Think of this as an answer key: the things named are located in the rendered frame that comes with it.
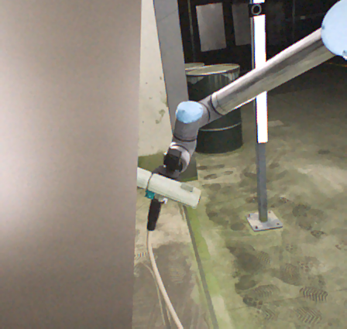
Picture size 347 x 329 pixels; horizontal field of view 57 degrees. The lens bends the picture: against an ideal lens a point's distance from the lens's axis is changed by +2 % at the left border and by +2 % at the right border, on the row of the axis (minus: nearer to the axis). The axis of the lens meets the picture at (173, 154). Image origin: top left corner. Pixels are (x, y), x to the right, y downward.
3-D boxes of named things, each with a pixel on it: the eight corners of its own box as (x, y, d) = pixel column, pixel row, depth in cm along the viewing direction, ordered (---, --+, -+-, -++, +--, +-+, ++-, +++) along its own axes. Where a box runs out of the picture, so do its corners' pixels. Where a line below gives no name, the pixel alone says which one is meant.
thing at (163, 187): (187, 235, 104) (204, 185, 90) (183, 246, 100) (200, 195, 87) (56, 186, 110) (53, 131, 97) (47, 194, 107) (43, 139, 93)
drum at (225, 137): (186, 145, 382) (176, 71, 350) (228, 135, 398) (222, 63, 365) (207, 161, 330) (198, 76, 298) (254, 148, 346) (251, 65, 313)
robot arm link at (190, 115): (191, 96, 117) (185, 125, 124) (171, 104, 109) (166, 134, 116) (211, 105, 113) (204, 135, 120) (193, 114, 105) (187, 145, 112)
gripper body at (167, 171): (171, 199, 103) (180, 177, 113) (177, 179, 99) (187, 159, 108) (149, 190, 104) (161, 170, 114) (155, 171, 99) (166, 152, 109)
